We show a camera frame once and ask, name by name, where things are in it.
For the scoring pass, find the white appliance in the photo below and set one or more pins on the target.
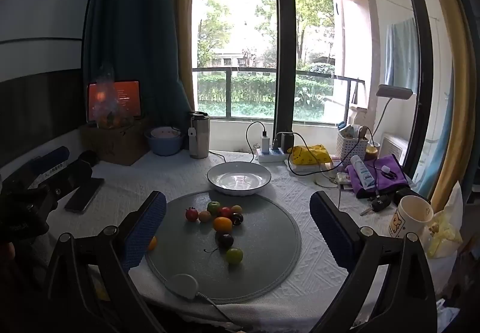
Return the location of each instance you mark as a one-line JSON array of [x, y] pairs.
[[393, 147]]

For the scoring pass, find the black case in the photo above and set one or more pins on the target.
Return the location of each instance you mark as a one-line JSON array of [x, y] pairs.
[[405, 194]]

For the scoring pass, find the red tomato with green stem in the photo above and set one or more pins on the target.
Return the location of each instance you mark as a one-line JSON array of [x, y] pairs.
[[192, 214]]

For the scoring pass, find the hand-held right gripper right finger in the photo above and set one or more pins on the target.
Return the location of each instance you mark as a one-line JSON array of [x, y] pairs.
[[330, 228]]

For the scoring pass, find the black charger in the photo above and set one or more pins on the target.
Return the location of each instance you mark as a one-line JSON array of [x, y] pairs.
[[287, 142]]

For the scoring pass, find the black round object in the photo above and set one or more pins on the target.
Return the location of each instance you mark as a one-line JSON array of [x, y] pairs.
[[88, 157]]

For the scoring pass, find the white charger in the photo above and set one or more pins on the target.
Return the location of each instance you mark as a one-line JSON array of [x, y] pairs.
[[266, 142]]

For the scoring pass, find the yellow curtain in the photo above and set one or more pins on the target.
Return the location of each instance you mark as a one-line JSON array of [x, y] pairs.
[[185, 18], [461, 74]]

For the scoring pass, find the grey desk lamp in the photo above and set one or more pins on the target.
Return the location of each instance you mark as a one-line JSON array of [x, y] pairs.
[[393, 92]]

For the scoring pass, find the blue bowl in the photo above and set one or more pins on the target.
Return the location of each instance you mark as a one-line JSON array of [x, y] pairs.
[[165, 145]]

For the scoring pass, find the cardboard box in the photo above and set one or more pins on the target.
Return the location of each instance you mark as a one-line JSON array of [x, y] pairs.
[[116, 145]]

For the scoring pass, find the white power strip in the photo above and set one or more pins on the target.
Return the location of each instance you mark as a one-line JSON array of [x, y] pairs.
[[270, 157]]

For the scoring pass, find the pink plate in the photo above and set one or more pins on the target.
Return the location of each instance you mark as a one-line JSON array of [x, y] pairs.
[[165, 132]]

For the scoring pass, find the blue booklet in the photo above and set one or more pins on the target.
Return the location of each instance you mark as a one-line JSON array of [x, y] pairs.
[[48, 173]]

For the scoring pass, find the red round fruit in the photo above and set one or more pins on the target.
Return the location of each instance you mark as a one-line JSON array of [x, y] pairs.
[[225, 212]]

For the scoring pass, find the tan round fruit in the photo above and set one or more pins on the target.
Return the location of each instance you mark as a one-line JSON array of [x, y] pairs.
[[236, 209], [204, 216]]

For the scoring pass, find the white ceramic bowl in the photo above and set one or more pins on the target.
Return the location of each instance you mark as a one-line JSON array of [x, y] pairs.
[[239, 179]]

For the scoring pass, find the white perforated basket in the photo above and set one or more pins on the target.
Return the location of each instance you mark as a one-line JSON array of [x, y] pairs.
[[350, 149]]

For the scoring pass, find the dark green apple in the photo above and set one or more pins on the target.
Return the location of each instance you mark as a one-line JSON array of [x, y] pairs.
[[214, 207]]

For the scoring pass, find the tablet with orange screen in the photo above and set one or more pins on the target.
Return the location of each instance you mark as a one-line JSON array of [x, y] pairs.
[[127, 97]]

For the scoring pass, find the stack of white papers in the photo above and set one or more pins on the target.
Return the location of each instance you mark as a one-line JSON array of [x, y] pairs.
[[315, 167]]

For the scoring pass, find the dark purple plum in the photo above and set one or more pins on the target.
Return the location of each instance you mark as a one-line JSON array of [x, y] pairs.
[[237, 219], [225, 240]]

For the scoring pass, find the white mug with bear print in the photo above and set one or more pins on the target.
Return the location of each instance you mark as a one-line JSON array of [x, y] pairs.
[[407, 220]]

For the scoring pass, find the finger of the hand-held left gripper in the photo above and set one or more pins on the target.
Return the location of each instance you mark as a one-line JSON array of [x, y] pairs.
[[78, 173], [56, 155]]

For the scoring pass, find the white and blue packet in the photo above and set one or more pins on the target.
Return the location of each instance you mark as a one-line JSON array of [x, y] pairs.
[[350, 130]]

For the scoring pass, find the round grey placemat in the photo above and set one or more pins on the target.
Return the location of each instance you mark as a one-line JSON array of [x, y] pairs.
[[270, 258]]

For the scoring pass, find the black window frame post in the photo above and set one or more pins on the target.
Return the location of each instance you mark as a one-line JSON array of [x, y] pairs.
[[283, 37]]

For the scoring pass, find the balcony railing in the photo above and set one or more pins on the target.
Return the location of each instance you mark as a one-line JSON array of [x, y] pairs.
[[227, 93]]

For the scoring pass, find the black car key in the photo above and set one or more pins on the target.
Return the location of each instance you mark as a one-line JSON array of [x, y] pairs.
[[378, 203]]

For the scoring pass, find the orange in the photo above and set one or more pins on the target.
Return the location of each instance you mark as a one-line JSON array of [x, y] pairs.
[[152, 244], [222, 223]]

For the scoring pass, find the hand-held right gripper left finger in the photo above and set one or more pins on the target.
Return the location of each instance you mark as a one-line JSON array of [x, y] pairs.
[[144, 228]]

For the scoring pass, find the pale yellow plastic bag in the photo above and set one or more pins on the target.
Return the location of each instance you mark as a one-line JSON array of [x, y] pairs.
[[448, 228]]

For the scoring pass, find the white spray bottle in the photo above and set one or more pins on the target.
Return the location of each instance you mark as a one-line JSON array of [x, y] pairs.
[[363, 173]]

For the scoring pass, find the hanging light blue towel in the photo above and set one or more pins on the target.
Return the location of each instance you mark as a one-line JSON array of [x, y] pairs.
[[399, 52]]

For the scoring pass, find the clear plastic bag of oranges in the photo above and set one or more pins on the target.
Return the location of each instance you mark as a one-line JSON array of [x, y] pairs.
[[107, 108]]

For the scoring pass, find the black phone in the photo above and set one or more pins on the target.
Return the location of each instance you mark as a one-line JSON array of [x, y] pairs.
[[84, 195]]

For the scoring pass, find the steel tumbler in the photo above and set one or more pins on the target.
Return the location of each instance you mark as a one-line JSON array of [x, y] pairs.
[[198, 138]]

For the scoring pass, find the dark blue curtain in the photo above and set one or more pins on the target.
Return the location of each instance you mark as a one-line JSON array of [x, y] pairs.
[[135, 18]]

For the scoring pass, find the jar with yellow lid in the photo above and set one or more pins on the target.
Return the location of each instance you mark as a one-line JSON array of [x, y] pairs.
[[372, 152]]

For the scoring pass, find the purple pouch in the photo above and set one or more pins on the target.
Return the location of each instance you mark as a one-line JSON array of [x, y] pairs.
[[393, 183]]

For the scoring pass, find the small white packet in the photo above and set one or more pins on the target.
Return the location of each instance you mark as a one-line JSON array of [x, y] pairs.
[[343, 178]]

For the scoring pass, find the light green apple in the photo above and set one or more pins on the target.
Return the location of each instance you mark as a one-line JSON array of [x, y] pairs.
[[234, 255]]

